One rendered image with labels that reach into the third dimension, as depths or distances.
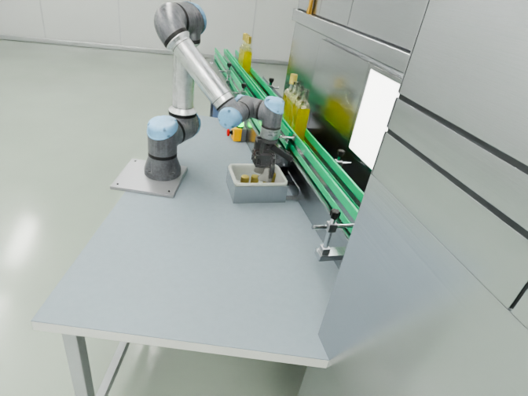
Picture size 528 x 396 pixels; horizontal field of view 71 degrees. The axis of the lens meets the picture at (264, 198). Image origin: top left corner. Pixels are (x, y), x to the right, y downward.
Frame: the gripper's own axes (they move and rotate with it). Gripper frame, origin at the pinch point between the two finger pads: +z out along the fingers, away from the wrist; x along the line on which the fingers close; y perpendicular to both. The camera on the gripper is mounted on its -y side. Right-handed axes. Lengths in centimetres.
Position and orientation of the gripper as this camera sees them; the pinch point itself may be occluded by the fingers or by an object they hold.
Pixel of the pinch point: (266, 181)
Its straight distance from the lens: 155.5
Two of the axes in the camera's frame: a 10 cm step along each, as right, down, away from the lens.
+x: 2.6, 5.4, -8.0
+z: -1.4, 8.4, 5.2
